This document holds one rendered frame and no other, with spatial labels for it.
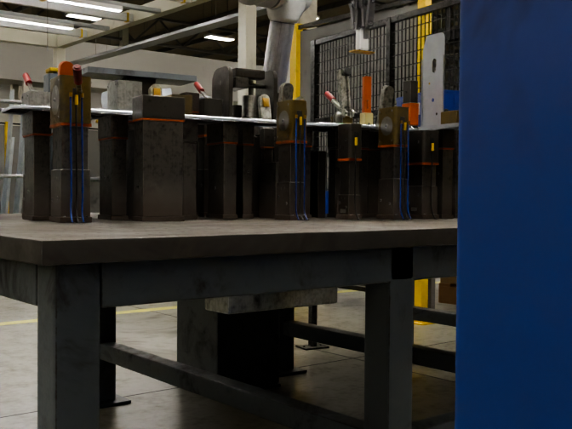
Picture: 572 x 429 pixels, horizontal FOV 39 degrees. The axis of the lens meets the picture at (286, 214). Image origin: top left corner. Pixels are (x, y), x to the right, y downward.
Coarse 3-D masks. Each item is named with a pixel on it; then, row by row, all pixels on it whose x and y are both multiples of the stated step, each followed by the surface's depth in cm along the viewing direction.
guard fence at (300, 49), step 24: (408, 0) 493; (312, 24) 562; (336, 24) 545; (408, 24) 495; (408, 48) 495; (336, 72) 546; (384, 72) 511; (408, 72) 495; (336, 96) 546; (360, 288) 528
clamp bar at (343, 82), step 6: (342, 72) 283; (348, 72) 281; (342, 78) 284; (348, 78) 284; (342, 84) 282; (348, 84) 284; (342, 90) 282; (348, 90) 283; (342, 96) 282; (348, 96) 283; (342, 102) 281; (348, 102) 283; (342, 108) 281; (348, 108) 283; (348, 114) 283
